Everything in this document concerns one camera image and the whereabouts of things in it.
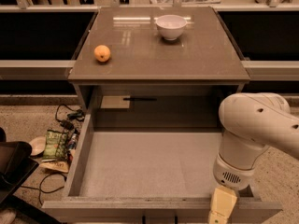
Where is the white plate on floor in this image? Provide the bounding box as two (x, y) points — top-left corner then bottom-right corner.
(29, 136), (46, 156)

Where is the green chip bag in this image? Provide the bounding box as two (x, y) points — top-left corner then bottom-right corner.
(42, 130), (68, 161)

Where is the black power adapter cable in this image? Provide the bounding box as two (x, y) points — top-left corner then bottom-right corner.
(55, 104), (86, 133)

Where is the yellow snack bag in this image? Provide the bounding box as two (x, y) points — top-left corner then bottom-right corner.
(40, 161), (69, 174)

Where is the blue snack package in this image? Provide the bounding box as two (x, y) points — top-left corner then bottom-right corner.
(66, 132), (78, 154)

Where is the orange fruit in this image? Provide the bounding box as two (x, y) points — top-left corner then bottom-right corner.
(93, 45), (110, 63)

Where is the grey top drawer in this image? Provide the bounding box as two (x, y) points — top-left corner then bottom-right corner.
(41, 85), (283, 224)

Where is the white bowl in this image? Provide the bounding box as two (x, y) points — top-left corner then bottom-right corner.
(156, 15), (187, 40)

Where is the black cable on floor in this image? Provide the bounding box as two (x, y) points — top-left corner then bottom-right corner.
(20, 172), (68, 207)

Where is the black chair base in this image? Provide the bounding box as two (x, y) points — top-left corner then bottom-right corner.
(0, 128), (61, 224)

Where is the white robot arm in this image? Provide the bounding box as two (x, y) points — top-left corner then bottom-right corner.
(208, 92), (299, 224)

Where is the grey drawer cabinet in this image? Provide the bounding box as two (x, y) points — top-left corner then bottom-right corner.
(68, 7), (249, 130)

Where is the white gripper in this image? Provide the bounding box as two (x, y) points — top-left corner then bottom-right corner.
(208, 155), (254, 224)

